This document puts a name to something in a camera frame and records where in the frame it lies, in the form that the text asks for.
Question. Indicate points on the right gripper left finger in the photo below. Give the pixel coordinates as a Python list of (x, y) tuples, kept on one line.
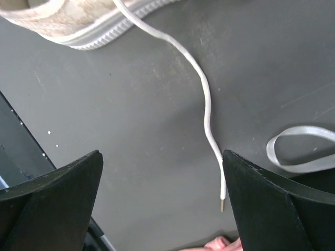
[(52, 211)]

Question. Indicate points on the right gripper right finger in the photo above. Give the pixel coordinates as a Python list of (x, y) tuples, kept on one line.
[(273, 212)]

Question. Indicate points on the beige lace sneaker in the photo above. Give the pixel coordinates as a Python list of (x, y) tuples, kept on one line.
[(81, 25)]

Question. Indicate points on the white shoelace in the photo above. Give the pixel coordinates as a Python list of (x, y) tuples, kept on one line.
[(203, 79)]

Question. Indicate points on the pink folded cloth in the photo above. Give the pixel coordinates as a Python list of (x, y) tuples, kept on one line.
[(222, 244)]

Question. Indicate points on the white ribbon loop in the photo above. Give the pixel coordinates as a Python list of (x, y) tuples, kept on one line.
[(302, 149)]

